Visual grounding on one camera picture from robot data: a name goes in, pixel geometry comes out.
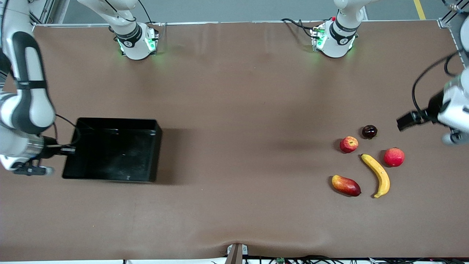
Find black arm base cable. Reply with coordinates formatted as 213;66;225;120
281;18;316;39
137;0;154;24

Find brown table mat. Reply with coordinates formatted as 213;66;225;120
0;20;469;261

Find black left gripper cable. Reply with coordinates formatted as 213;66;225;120
412;51;460;118

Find large red peach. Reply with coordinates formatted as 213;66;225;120
383;147;406;168

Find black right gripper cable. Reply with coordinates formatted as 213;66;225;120
54;114;82;147

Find aluminium frame with struts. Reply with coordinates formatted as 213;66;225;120
29;0;70;27

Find black cable under table edge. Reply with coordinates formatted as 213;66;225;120
245;255;370;264

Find red yellow mango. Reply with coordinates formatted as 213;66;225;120
331;175;362;197

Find black left arm base cable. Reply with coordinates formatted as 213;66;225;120
281;18;316;39

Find black plastic box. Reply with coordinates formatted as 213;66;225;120
62;117;163;183

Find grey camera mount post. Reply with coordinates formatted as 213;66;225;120
226;243;249;264

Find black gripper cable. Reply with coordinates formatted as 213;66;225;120
54;114;82;147
412;51;460;118

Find small red apple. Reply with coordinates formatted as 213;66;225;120
339;136;359;154

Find aluminium corner frame bracket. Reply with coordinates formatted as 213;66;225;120
438;0;469;29

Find yellow banana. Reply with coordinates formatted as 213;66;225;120
361;154;391;199

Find black right arm base cable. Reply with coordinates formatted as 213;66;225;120
137;0;154;24

